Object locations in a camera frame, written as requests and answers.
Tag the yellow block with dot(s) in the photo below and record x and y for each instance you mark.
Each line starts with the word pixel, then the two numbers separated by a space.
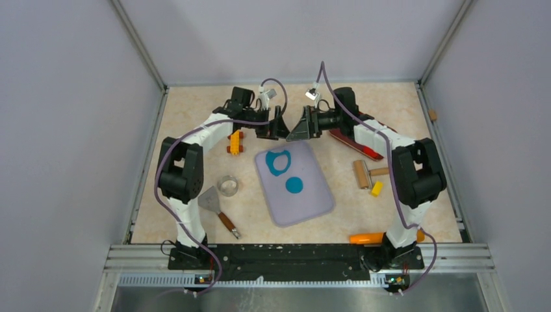
pixel 376 189

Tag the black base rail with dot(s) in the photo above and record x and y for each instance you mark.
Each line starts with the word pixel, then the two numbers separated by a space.
pixel 293 262

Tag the round metal cutter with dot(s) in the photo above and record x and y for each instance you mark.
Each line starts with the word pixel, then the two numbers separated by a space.
pixel 228 185

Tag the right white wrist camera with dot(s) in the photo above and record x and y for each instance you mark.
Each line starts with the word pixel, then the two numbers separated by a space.
pixel 313 94

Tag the round blue dough wrapper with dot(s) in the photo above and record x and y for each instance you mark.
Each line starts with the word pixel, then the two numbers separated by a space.
pixel 294 185

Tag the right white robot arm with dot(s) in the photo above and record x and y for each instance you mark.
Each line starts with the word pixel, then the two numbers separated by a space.
pixel 415 169

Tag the orange toy car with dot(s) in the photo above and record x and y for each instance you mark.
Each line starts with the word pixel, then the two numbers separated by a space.
pixel 235 146

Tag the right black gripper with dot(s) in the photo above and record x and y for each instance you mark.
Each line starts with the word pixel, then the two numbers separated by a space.
pixel 308 125

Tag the red plate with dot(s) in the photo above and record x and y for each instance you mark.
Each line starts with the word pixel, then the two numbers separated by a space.
pixel 337 134

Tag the small wooden block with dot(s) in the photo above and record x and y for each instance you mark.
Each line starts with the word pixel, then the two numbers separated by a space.
pixel 432 115

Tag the lavender plastic tray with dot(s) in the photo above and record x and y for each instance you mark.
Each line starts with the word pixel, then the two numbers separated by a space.
pixel 314 200

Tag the red dough disc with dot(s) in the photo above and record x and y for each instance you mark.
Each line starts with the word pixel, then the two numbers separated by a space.
pixel 372 154

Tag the orange carrot toy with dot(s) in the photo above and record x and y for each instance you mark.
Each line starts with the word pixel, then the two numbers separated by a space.
pixel 370 237

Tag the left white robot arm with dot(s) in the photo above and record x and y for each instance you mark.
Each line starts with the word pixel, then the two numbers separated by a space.
pixel 180 170

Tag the blue dough piece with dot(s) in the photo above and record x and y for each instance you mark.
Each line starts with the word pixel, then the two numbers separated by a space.
pixel 278 163

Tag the metal scraper wooden handle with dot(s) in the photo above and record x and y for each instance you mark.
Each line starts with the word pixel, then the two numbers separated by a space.
pixel 209 200

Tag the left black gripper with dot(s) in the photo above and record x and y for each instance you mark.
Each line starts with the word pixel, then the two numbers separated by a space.
pixel 275 130

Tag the wooden rolling pin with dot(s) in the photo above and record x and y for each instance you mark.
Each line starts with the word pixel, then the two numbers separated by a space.
pixel 365 176

